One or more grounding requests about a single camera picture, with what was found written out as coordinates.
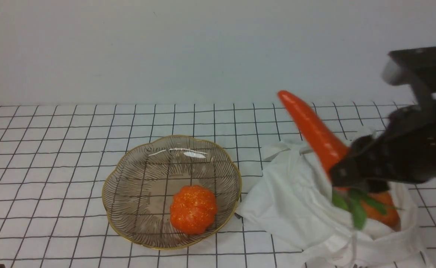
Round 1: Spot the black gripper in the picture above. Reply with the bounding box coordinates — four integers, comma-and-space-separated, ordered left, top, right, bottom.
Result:
330, 100, 436, 193

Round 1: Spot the orange carrot with green leaves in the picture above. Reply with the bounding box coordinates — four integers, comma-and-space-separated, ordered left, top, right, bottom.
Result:
277, 90, 389, 230

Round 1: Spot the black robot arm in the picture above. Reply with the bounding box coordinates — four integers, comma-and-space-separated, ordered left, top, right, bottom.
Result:
330, 47, 436, 193

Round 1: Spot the smooth orange pumpkin in bag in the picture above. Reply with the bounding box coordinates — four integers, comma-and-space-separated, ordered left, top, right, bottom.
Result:
360, 191, 400, 230

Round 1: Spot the white cloth bag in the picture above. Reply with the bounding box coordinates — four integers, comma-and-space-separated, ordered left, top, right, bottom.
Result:
236, 139, 434, 268

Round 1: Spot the ribbed glass bowl gold rim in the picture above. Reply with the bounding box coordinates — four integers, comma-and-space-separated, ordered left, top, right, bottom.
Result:
102, 135, 243, 251

